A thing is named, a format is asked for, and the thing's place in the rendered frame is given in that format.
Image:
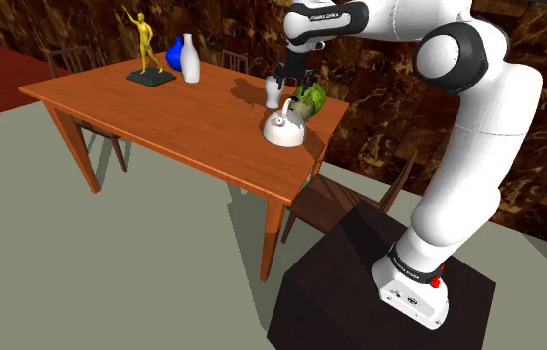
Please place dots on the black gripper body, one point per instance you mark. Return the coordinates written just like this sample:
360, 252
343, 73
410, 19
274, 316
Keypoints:
296, 63

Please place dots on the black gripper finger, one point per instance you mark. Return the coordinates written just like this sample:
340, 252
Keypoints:
280, 77
311, 78

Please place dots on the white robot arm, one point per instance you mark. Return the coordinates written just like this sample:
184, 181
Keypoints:
487, 106

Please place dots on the small white vase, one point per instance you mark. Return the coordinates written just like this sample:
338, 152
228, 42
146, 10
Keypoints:
271, 97

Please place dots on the green cabbage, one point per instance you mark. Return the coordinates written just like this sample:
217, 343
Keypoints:
314, 99

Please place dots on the brown wooden chair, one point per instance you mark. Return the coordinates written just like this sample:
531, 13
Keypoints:
234, 60
72, 60
327, 203

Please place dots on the white kettle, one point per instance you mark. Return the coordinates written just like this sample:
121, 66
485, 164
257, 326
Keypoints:
283, 131

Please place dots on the tall white bottle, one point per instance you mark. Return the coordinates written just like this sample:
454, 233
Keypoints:
190, 63

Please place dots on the orange wooden table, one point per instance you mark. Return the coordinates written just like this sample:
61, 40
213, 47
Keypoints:
181, 111

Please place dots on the blue vase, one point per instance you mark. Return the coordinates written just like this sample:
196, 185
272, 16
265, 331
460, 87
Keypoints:
174, 55

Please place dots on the yellow figure on dark base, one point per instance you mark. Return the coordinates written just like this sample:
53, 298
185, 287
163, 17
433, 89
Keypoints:
146, 43

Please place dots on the dark robot stand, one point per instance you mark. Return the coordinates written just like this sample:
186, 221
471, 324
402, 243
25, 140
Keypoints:
331, 291

